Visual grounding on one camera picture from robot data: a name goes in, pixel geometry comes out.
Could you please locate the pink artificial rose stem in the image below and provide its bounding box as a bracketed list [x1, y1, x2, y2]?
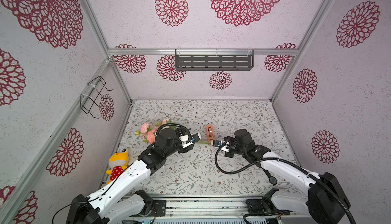
[134, 122, 161, 144]

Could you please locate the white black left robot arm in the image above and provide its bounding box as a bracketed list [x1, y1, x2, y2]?
[66, 127, 201, 224]

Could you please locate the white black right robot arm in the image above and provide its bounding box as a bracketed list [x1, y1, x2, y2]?
[213, 129, 356, 224]

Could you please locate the black wristwatch on table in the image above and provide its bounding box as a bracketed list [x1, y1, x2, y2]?
[262, 168, 278, 185]

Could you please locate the yellow plush toy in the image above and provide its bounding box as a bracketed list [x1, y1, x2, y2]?
[106, 148, 129, 184]

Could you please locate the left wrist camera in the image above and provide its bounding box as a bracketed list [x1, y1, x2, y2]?
[179, 133, 201, 148]

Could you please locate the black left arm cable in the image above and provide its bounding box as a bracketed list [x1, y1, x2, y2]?
[51, 122, 192, 224]

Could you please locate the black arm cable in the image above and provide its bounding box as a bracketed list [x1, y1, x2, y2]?
[214, 144, 357, 224]
[51, 122, 192, 224]

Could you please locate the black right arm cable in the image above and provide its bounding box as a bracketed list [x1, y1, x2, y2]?
[214, 144, 357, 224]

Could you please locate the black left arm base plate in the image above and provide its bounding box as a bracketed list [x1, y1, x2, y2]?
[143, 200, 167, 217]

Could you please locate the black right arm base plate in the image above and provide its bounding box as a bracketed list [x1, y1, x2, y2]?
[245, 198, 291, 216]

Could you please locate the dark grey wall shelf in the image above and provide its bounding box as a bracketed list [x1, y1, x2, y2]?
[174, 50, 254, 71]

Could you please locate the black wire wall basket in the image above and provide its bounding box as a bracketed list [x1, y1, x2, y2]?
[79, 76, 114, 119]

